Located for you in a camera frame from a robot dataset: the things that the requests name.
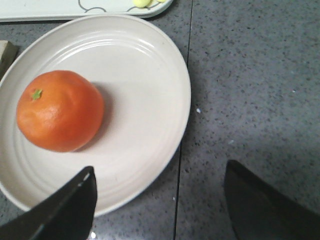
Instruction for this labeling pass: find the white rectangular tray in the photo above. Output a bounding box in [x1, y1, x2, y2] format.
[0, 0, 173, 23]

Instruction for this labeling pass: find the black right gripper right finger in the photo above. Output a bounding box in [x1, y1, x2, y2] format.
[224, 160, 320, 240]

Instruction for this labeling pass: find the orange fruit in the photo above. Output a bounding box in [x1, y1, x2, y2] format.
[16, 70, 105, 152]

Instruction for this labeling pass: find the white round plate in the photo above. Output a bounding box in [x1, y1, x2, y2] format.
[0, 14, 191, 216]

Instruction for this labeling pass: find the wooden cutting board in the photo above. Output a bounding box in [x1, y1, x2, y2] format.
[0, 40, 19, 79]

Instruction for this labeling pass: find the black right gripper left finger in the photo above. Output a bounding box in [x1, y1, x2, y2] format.
[0, 166, 98, 240]

